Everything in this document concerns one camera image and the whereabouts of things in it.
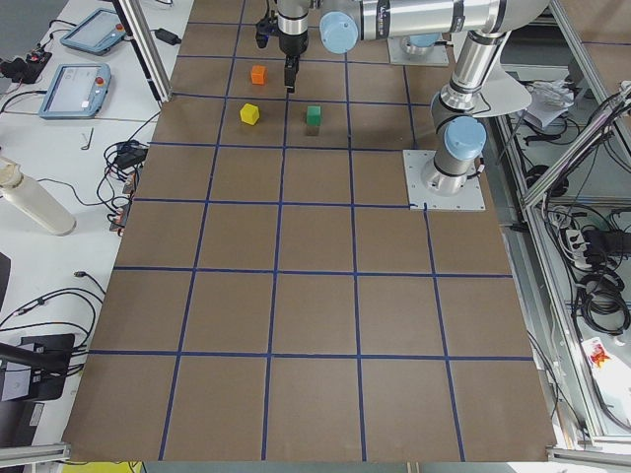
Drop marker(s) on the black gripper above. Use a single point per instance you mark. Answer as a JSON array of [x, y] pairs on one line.
[[291, 43]]

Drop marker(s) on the orange wooden block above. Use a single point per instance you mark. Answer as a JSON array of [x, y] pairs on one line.
[[258, 74]]

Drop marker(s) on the green wooden block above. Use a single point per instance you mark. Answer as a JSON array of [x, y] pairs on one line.
[[314, 115]]

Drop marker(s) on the yellow wooden block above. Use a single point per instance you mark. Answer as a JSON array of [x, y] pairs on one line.
[[250, 114]]

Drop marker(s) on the black power adapter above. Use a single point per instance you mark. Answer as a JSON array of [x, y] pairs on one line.
[[167, 37]]

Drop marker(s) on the teach pendant upper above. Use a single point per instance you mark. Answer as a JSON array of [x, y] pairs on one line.
[[97, 34]]

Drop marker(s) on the teach pendant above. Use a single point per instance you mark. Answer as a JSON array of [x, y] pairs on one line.
[[97, 34], [77, 91]]

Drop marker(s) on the hex key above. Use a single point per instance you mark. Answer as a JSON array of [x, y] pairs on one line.
[[88, 138]]

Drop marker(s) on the teach pendant lower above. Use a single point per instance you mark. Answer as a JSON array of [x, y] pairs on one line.
[[77, 91]]

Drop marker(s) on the white bottle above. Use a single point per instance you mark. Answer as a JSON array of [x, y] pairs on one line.
[[27, 195]]

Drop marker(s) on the white power strip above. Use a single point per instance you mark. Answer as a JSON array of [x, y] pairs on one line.
[[575, 247]]

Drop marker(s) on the black device on stand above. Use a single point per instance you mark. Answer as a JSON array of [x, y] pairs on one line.
[[36, 369]]

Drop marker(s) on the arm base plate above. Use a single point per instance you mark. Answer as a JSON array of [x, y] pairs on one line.
[[402, 52], [428, 189]]

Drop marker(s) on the aluminium frame post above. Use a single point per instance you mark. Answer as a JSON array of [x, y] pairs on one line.
[[136, 27]]

